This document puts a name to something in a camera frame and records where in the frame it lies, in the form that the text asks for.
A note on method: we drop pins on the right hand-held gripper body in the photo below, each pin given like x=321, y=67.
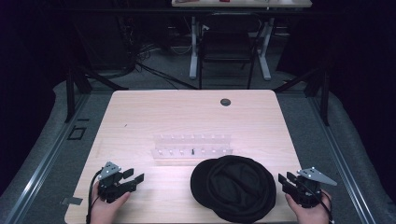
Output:
x=308, y=193

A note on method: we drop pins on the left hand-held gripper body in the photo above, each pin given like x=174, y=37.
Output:
x=112, y=186

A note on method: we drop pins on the black hat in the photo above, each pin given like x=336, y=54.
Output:
x=233, y=189

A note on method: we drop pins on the person's right hand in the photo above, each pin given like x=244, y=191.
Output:
x=311, y=216

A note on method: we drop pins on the person's left hand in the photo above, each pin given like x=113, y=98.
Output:
x=102, y=211

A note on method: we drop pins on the grey tape piece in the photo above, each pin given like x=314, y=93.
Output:
x=71, y=201

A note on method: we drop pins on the clear acrylic rack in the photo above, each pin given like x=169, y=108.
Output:
x=193, y=143

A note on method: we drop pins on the black tape square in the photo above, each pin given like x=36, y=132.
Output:
x=76, y=133

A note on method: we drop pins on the black metal stand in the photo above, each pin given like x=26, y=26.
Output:
x=71, y=93
x=325, y=96

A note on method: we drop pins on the grey table grommet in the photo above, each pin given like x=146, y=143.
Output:
x=225, y=102

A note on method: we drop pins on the black chair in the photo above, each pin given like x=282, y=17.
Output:
x=229, y=40

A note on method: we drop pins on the white-legged desk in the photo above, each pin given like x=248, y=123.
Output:
x=264, y=3

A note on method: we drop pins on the aluminium floor rail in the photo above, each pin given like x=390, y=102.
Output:
x=46, y=158
x=342, y=158

